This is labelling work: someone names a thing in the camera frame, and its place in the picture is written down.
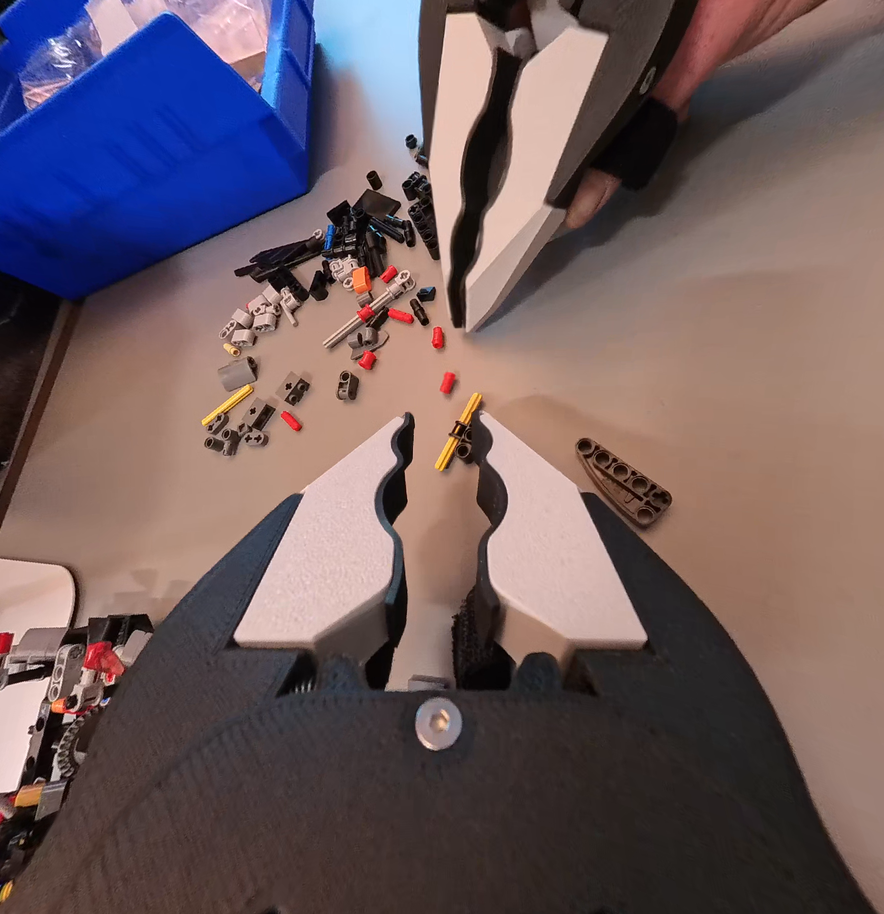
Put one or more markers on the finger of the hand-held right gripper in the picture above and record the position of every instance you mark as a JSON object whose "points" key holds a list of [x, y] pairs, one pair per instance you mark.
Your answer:
{"points": [[456, 107], [556, 128]]}

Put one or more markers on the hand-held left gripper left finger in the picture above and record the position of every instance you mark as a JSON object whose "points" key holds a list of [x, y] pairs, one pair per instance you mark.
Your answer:
{"points": [[328, 564]]}

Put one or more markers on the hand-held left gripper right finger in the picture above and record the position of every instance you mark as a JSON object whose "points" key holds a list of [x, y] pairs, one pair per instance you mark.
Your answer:
{"points": [[563, 564]]}

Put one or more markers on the yellow lego axle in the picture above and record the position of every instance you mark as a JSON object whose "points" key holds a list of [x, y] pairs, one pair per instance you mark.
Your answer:
{"points": [[473, 405]]}

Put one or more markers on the pile of lego pieces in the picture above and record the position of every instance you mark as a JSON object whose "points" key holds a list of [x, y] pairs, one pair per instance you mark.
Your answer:
{"points": [[236, 375]]}

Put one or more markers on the red lego pin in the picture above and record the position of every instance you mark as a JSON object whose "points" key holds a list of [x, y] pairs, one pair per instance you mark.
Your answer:
{"points": [[448, 383]]}

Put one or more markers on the partly built lego car model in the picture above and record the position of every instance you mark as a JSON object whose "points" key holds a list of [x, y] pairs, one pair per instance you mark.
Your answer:
{"points": [[63, 664]]}

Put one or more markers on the person's right hand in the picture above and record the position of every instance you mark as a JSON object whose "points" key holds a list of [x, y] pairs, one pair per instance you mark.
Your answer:
{"points": [[735, 36]]}

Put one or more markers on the clear plastic bags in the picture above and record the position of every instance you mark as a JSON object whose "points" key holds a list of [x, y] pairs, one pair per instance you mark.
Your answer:
{"points": [[163, 36]]}

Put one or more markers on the blue plastic bin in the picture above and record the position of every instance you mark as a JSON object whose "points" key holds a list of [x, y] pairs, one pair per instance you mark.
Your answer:
{"points": [[127, 157]]}

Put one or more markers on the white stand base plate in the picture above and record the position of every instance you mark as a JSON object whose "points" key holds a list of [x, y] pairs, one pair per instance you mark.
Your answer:
{"points": [[27, 593]]}

